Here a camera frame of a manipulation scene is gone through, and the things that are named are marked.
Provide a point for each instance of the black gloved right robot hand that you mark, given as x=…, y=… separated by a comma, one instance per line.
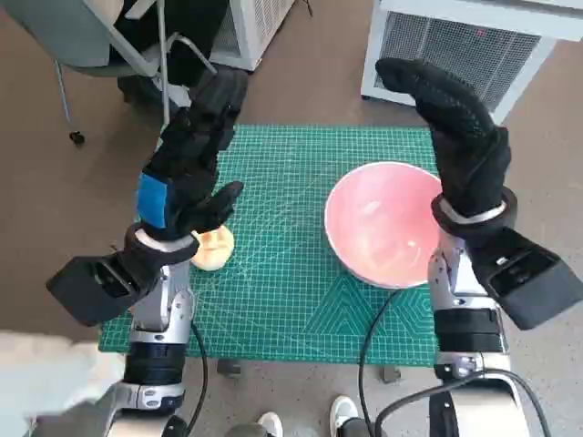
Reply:
x=469, y=150

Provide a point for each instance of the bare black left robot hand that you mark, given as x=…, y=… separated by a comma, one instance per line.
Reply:
x=182, y=182

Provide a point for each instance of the round toy bread bun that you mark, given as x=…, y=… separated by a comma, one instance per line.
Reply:
x=214, y=252

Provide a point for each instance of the pink bowl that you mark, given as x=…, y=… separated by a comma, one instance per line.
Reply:
x=378, y=227

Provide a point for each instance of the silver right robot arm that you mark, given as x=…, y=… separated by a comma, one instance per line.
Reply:
x=464, y=328

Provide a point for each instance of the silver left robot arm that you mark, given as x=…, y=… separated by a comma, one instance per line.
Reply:
x=155, y=350

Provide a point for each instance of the large white mesh cabinet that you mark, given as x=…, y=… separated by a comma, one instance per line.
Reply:
x=455, y=50

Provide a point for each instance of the green cutting mat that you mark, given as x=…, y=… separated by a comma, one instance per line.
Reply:
x=282, y=205

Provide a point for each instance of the person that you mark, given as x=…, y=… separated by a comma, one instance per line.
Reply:
x=342, y=409
x=191, y=54

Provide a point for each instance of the small white mesh cabinet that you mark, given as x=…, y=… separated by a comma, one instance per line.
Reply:
x=259, y=27

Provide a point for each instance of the grey chair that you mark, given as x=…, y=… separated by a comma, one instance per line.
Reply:
x=68, y=36

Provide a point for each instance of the white plastic bag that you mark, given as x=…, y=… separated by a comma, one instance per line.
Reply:
x=50, y=378

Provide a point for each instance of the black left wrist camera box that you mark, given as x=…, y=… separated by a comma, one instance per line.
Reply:
x=91, y=291

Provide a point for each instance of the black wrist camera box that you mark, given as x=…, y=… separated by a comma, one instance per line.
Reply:
x=528, y=282
x=91, y=291

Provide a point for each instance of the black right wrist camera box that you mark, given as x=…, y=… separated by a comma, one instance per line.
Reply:
x=528, y=282

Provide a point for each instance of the metal table foot bracket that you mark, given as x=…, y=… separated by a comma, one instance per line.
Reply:
x=391, y=374
x=229, y=367

